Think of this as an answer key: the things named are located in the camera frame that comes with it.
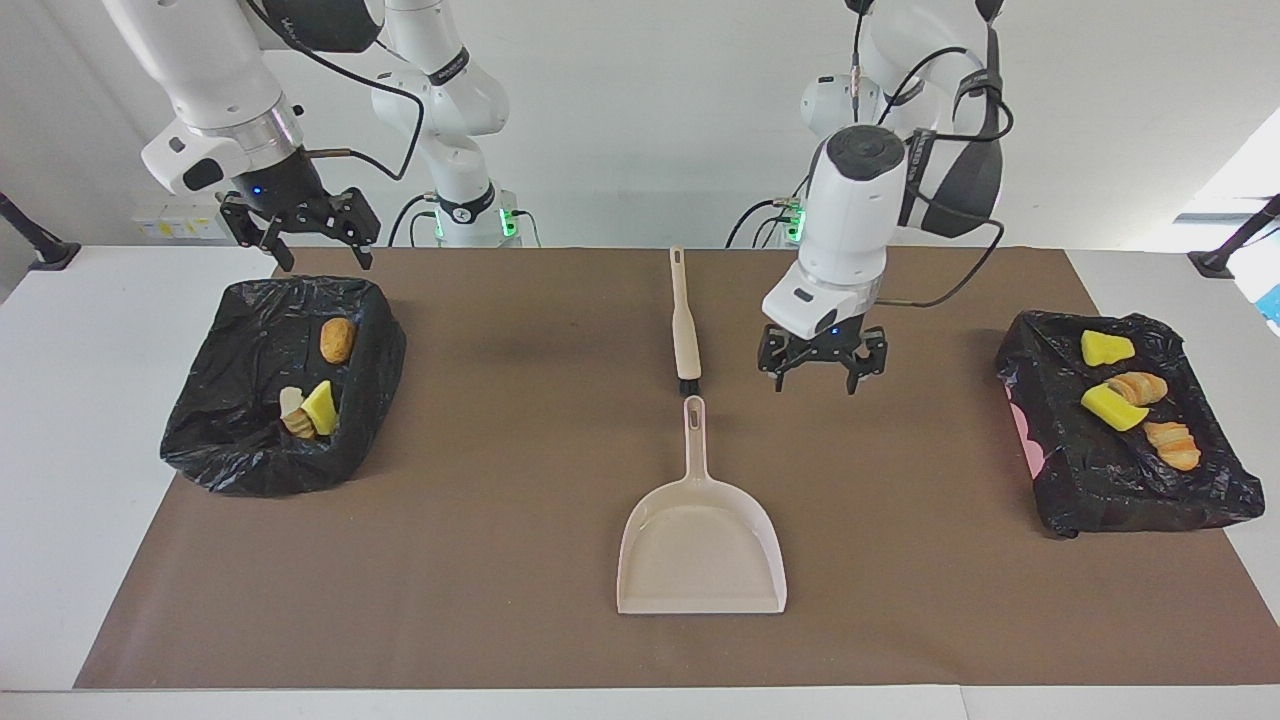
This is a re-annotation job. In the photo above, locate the yellow stepped sponge piece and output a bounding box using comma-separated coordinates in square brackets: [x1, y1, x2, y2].
[1081, 330, 1137, 367]

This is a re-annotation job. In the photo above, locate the left black-lined bin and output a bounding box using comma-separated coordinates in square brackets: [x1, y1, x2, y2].
[995, 310, 1266, 539]

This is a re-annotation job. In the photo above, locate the black-lined bin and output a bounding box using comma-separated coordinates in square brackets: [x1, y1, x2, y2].
[995, 310, 1266, 539]
[160, 275, 408, 498]

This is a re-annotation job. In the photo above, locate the white wall socket box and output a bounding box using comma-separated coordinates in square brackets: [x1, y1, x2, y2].
[130, 190, 233, 241]

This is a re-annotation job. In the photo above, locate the yellow notched sponge block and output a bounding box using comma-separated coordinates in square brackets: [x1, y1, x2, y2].
[1081, 384, 1151, 433]

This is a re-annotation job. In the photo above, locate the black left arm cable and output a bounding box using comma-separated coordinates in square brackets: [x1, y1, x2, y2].
[850, 0, 1015, 309]

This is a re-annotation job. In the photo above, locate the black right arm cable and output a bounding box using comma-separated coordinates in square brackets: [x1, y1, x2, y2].
[245, 0, 426, 183]

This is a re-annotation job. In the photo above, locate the black angled support stand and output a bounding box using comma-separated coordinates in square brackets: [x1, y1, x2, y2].
[1188, 195, 1280, 279]
[0, 192, 81, 271]

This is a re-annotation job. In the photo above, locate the beige brush with black bristles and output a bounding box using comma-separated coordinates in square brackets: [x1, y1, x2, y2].
[669, 246, 703, 396]

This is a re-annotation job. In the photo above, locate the striped croissant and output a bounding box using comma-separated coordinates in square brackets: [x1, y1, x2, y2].
[1145, 421, 1202, 472]
[1108, 372, 1169, 406]

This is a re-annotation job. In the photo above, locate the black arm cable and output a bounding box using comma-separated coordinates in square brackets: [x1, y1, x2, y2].
[850, 0, 1015, 309]
[245, 0, 426, 183]

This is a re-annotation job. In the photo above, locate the beige plastic dustpan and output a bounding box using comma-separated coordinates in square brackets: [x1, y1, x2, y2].
[616, 396, 788, 615]

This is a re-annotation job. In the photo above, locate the pale bread piece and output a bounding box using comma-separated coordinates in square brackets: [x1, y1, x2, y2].
[278, 387, 316, 439]

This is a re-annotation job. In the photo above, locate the black base cable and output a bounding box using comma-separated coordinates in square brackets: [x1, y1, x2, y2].
[725, 198, 801, 249]
[388, 195, 441, 248]

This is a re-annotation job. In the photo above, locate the brown table mat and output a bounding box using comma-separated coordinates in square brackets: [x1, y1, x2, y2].
[75, 247, 1280, 691]

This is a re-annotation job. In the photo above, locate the yellow sponge wedge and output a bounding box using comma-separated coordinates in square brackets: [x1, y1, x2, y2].
[302, 380, 341, 436]

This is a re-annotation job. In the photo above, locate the pink bin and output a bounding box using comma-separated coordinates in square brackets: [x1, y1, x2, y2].
[1008, 398, 1046, 479]

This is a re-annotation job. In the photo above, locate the right black-lined bin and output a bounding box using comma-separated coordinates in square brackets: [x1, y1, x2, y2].
[160, 275, 408, 498]

